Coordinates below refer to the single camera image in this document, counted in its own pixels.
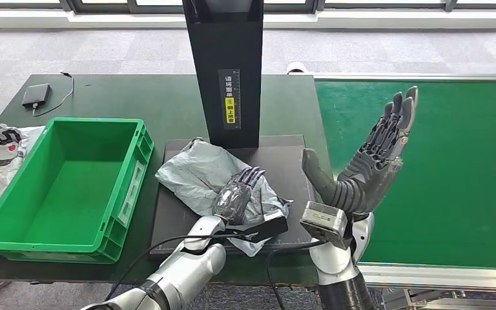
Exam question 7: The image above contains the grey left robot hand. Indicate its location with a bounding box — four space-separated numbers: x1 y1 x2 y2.
212 167 266 225

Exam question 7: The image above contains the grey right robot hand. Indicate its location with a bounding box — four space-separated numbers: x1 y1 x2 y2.
301 85 419 215

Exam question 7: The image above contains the grey parcel bag brown print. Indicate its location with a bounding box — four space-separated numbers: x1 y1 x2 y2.
155 138 294 258

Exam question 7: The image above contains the green conveyor belt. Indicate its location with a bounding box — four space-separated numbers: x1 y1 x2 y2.
314 73 496 310

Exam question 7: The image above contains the black inbound scanner machine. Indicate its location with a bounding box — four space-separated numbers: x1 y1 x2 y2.
149 0 328 260

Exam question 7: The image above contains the black yellow label sticker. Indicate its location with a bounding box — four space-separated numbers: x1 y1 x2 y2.
218 68 242 130

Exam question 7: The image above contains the white round roller end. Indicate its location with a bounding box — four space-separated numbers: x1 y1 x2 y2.
286 61 309 76

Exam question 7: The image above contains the dark green table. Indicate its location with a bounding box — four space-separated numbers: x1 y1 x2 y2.
0 73 356 287

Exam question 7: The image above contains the green plastic crate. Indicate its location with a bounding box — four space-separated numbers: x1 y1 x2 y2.
0 118 155 265

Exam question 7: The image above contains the black power bank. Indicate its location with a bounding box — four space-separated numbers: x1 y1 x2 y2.
21 83 52 108

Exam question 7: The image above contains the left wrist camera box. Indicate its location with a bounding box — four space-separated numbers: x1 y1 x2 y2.
224 209 289 244

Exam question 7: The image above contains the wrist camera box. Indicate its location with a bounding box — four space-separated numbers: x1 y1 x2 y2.
300 201 354 251
224 209 289 244

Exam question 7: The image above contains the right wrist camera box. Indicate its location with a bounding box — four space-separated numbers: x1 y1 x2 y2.
300 201 354 251

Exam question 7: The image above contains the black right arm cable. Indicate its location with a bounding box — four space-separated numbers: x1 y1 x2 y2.
265 239 328 310

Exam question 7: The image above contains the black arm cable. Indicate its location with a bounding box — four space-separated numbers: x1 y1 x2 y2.
265 239 328 310
104 232 249 302

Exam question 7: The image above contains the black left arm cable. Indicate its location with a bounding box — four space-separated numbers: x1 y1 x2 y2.
104 232 249 302

